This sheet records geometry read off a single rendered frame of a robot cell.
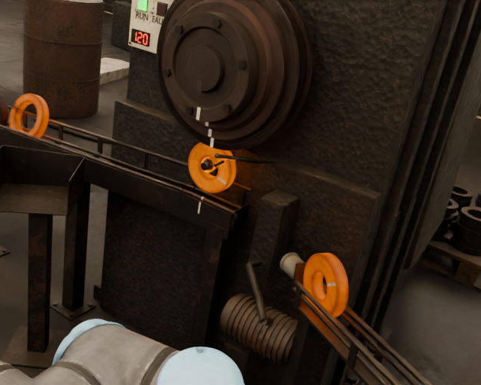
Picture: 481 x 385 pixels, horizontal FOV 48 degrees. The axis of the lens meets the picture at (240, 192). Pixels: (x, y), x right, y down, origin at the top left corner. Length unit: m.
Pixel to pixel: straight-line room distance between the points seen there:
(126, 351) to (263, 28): 0.98
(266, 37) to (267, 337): 0.77
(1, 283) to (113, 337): 1.85
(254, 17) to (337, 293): 0.71
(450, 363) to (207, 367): 1.99
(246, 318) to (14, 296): 1.18
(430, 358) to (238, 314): 1.18
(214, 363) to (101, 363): 0.12
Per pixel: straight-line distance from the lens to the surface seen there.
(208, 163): 1.59
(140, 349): 0.64
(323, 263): 1.32
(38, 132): 2.19
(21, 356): 2.12
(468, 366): 2.56
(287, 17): 1.41
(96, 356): 0.62
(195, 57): 1.45
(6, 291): 2.44
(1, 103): 2.33
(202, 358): 0.61
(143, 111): 1.86
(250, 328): 1.51
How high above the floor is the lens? 1.41
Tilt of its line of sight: 24 degrees down
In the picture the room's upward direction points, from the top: 10 degrees clockwise
